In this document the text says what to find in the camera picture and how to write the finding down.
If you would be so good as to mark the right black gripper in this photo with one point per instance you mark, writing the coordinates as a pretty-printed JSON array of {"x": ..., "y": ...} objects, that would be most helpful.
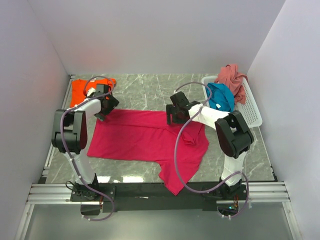
[{"x": 170, "y": 109}]

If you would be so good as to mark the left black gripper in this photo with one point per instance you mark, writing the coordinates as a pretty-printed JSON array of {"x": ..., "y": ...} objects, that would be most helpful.
[{"x": 112, "y": 103}]

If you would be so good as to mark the magenta t shirt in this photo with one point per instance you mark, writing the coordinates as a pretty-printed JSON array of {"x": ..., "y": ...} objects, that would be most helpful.
[{"x": 142, "y": 135}]

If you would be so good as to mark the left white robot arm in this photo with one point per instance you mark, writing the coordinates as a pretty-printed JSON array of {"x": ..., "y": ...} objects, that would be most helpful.
[{"x": 70, "y": 135}]

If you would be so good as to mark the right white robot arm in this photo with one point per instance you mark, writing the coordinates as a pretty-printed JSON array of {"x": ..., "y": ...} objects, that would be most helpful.
[{"x": 234, "y": 137}]

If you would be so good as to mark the folded orange t shirt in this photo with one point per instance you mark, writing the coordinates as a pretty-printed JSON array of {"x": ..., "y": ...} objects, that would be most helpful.
[{"x": 78, "y": 85}]

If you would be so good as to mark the teal blue t shirt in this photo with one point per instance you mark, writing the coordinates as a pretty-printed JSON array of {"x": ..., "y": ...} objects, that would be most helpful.
[{"x": 222, "y": 98}]

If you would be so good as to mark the salmon pink t shirt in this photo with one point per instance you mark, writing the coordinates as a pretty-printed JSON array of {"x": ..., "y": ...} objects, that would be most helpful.
[{"x": 233, "y": 79}]

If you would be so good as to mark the white plastic basket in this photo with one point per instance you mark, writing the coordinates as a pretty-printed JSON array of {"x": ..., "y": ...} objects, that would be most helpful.
[{"x": 249, "y": 110}]

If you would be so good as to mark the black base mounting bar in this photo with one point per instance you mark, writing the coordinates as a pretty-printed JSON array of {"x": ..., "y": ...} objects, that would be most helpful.
[{"x": 154, "y": 196}]

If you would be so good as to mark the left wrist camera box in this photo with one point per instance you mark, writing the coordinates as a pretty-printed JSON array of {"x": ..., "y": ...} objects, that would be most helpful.
[{"x": 90, "y": 91}]

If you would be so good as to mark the aluminium frame rail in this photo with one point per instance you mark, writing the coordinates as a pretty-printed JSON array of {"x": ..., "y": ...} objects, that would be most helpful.
[{"x": 48, "y": 194}]

